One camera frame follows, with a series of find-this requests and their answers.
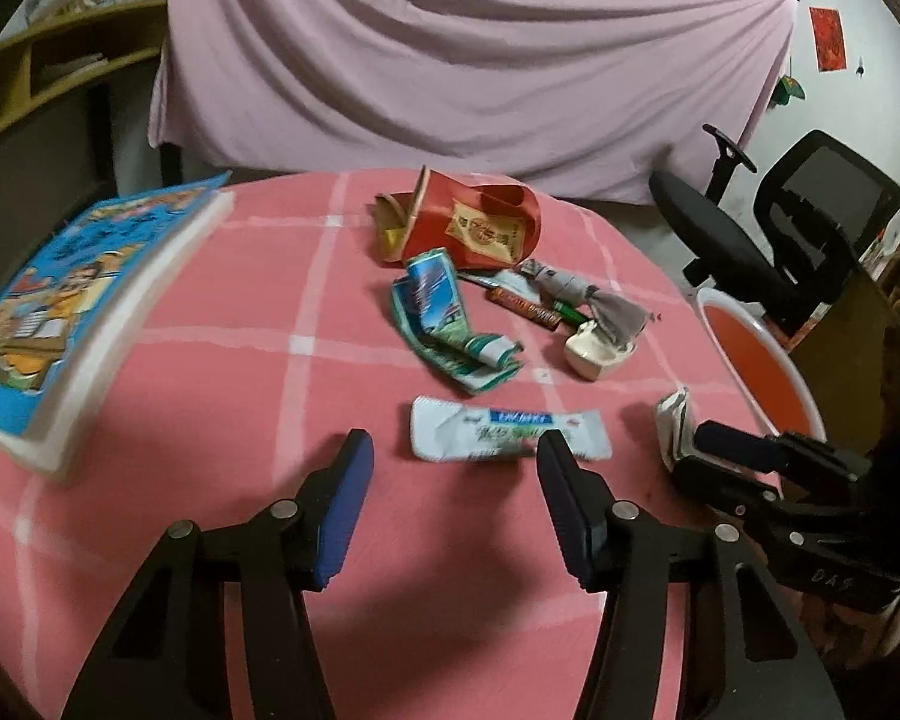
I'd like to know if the white flat plastic wrapper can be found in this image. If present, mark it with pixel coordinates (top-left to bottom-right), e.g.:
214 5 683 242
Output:
409 396 614 464

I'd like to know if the person's right hand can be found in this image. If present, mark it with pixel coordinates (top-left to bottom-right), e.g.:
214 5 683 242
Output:
799 589 900 672

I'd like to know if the orange bucket with white rim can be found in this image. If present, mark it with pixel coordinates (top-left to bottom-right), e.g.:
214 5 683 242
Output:
696 289 827 458

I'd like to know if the brown small snack stick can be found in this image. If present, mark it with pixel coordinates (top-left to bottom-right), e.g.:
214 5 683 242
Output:
484 286 563 332

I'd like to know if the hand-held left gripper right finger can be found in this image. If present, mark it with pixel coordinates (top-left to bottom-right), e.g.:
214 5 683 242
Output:
536 429 826 720

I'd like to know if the brown wooden cabinet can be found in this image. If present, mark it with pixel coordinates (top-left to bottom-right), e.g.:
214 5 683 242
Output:
791 202 900 436

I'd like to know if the black office chair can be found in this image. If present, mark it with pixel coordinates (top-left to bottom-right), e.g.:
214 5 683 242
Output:
649 124 900 338

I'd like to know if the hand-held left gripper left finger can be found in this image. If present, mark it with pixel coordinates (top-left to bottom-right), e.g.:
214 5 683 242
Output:
60 429 376 720

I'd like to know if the red wall poster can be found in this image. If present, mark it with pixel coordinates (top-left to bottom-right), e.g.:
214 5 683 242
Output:
808 6 848 74

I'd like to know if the blue cartoon cover book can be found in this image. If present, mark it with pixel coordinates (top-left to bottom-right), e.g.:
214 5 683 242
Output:
0 172 235 477

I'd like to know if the pink hanging sheet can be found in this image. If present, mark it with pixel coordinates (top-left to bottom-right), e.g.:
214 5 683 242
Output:
148 0 796 205

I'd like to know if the red torn paper box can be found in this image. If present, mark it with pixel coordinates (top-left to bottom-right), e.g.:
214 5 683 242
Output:
375 165 541 272

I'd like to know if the white paper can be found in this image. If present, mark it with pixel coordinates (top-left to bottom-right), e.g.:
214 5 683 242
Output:
655 388 695 470

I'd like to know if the teal crumpled snack packet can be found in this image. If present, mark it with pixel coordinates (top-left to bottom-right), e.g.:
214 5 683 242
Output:
390 249 526 397

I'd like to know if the small white plastic case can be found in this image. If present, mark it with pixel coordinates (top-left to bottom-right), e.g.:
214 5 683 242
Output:
564 320 637 383

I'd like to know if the grey crumpled paper wrapper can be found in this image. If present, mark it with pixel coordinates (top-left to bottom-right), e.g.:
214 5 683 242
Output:
517 259 650 350

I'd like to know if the wooden shelf unit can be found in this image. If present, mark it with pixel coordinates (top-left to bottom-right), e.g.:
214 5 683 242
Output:
0 0 170 256

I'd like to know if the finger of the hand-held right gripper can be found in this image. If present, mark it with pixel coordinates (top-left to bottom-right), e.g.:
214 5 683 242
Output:
694 421 871 485
671 454 785 522

